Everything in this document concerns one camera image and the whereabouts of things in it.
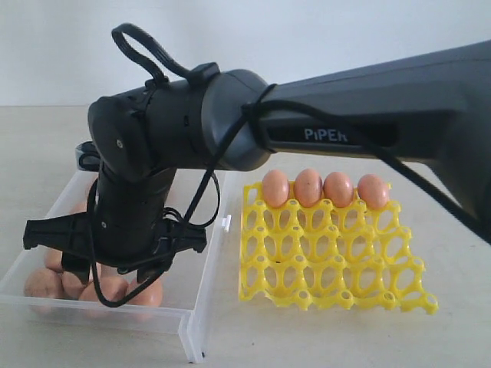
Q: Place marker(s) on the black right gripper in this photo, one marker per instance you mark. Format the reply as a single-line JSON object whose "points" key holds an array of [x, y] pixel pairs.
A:
{"points": [[125, 229]]}

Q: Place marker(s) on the brown egg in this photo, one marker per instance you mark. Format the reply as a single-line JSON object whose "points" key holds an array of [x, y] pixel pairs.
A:
{"points": [[113, 288], [339, 189], [44, 283]]}

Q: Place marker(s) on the brown egg fourth row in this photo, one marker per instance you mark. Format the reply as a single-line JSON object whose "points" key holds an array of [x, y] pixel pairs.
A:
{"points": [[73, 286], [52, 260]]}

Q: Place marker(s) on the brown egg third row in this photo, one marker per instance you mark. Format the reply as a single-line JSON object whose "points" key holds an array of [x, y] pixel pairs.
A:
{"points": [[79, 207], [152, 296]]}

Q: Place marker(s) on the brown egg packed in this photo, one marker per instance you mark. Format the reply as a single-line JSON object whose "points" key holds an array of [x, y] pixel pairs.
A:
{"points": [[275, 188], [308, 187]]}

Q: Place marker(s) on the brown egg second row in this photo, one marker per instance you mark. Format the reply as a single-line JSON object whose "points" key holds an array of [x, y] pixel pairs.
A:
{"points": [[373, 191]]}

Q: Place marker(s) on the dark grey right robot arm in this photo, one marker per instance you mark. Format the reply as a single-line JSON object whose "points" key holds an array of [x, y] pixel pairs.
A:
{"points": [[426, 116]]}

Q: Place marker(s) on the yellow plastic egg tray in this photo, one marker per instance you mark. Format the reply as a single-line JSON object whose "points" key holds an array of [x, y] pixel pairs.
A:
{"points": [[323, 256]]}

